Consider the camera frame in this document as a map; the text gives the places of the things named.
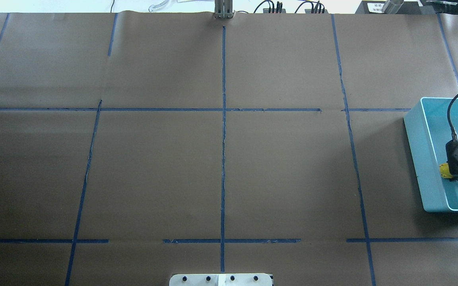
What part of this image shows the yellow beetle toy car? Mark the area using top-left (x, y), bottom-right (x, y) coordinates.
top-left (439, 162), bottom-right (453, 180)

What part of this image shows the light blue plastic bin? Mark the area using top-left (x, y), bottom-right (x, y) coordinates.
top-left (404, 97), bottom-right (458, 213)

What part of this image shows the silver metal cylinder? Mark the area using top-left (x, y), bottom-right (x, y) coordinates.
top-left (381, 0), bottom-right (405, 15)

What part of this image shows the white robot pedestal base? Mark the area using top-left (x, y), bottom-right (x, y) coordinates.
top-left (169, 273), bottom-right (274, 286)

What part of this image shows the aluminium frame post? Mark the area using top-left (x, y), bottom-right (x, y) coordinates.
top-left (214, 0), bottom-right (235, 19)

